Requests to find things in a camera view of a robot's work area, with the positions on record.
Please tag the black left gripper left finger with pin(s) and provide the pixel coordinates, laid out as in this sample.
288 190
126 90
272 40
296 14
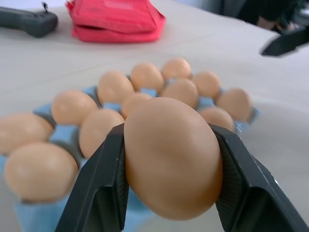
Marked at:
101 183

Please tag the red fabric pouch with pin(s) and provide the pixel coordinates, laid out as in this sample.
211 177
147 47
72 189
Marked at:
113 14
116 36

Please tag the dark grey handheld device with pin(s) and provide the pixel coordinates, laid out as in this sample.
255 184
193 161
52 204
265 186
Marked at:
26 21

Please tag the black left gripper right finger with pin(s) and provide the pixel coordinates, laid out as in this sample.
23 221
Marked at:
246 198

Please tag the blue egg tray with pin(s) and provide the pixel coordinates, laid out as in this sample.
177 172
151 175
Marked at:
64 139

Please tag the brown egg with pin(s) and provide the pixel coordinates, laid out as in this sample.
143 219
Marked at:
99 130
147 76
234 104
134 102
176 67
207 83
218 117
20 131
181 91
171 157
39 171
72 107
114 87

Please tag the dark blurred figure behind table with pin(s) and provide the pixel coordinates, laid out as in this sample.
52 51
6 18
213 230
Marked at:
277 9

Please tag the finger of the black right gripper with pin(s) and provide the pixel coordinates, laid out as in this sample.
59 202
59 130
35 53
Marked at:
285 43

